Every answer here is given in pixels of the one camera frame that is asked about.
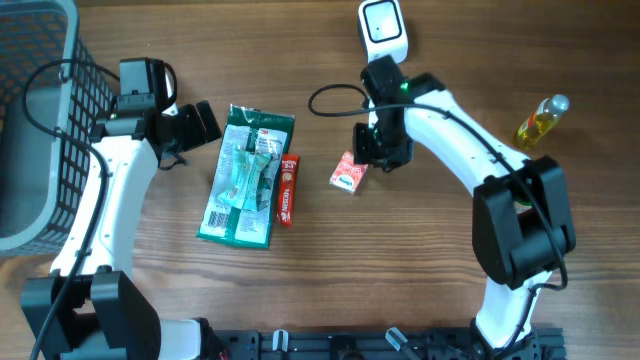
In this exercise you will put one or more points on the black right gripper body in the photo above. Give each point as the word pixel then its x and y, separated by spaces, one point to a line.
pixel 387 149

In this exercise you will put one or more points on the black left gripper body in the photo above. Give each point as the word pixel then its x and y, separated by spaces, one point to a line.
pixel 188 132

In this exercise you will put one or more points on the red tissue pack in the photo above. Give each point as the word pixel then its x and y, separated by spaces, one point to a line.
pixel 348 175

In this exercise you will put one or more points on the green 3M package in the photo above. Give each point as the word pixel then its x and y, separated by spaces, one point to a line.
pixel 239 209

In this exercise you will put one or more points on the red Nescafe sachet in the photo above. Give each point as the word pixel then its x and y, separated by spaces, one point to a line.
pixel 287 185

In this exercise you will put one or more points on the yellow liquid bottle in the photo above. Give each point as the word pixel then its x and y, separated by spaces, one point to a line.
pixel 546 116

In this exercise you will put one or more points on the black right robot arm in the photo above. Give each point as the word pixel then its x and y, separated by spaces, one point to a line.
pixel 522 226

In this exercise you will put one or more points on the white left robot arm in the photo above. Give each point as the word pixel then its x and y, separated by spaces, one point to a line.
pixel 88 306

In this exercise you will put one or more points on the white barcode scanner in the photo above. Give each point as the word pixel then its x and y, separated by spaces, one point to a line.
pixel 382 30

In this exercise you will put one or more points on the grey mesh basket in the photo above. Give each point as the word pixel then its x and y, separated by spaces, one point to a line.
pixel 47 81

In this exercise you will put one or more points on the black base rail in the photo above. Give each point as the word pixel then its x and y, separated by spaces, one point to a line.
pixel 432 344

